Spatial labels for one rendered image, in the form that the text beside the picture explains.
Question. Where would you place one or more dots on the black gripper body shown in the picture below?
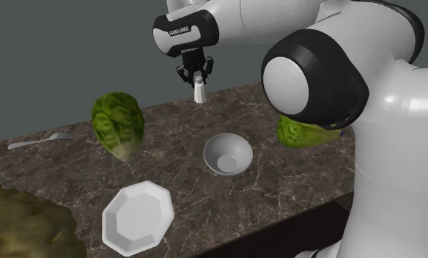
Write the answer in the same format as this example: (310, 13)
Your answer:
(194, 60)

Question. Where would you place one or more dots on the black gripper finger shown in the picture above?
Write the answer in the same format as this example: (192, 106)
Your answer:
(182, 73)
(207, 68)

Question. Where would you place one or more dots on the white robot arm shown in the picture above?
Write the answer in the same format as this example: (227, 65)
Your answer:
(396, 107)

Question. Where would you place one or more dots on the white salt shaker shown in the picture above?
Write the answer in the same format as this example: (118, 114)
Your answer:
(199, 91)

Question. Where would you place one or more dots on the green lettuce head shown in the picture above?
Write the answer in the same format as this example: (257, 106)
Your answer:
(299, 135)
(119, 125)

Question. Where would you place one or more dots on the grey round bowl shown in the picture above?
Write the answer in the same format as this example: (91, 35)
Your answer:
(228, 154)

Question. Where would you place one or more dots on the white octagonal plate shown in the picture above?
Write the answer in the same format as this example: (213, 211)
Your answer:
(137, 218)

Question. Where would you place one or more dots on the silver fork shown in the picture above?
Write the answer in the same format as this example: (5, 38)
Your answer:
(39, 140)

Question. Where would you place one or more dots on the yellowish brown lettuce head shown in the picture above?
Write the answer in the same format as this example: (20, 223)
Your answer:
(24, 225)

